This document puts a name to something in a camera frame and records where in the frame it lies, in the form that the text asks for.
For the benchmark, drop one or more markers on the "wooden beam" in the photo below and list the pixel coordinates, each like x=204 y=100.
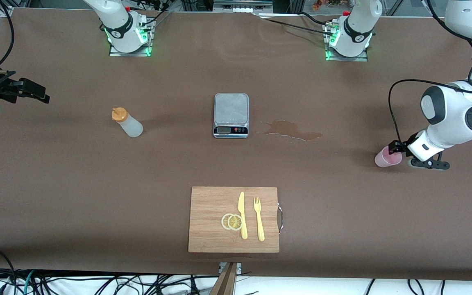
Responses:
x=224 y=282

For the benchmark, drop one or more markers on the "small metal bracket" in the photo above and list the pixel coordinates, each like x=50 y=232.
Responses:
x=239 y=267

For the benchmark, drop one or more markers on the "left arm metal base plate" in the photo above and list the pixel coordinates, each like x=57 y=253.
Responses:
x=342 y=59

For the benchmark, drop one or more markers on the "yellow plastic fork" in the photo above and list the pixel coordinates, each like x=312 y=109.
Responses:
x=260 y=223

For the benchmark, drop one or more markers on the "pink plastic cup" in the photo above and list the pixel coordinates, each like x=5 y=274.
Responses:
x=383 y=159

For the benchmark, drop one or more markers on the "clear orange-capped sauce bottle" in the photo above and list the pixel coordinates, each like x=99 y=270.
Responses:
x=131 y=127

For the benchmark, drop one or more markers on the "colourful toy food pile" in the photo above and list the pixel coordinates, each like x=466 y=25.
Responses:
x=322 y=4

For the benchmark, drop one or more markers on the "brown liquid spill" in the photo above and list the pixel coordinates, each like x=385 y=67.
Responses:
x=289 y=129

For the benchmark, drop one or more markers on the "white power strip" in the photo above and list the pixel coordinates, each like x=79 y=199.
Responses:
x=242 y=9

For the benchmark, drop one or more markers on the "yellow plastic knife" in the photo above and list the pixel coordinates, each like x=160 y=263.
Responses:
x=241 y=205

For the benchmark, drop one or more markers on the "aluminium frame corner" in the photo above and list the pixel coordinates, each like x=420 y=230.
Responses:
x=4 y=10

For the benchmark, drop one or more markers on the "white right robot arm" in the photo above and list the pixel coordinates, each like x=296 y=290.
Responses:
x=117 y=24

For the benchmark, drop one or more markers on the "silver digital kitchen scale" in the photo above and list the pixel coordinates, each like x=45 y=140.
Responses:
x=230 y=108

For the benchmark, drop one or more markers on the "lemon slice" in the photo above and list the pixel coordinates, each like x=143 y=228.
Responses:
x=223 y=221
x=235 y=222

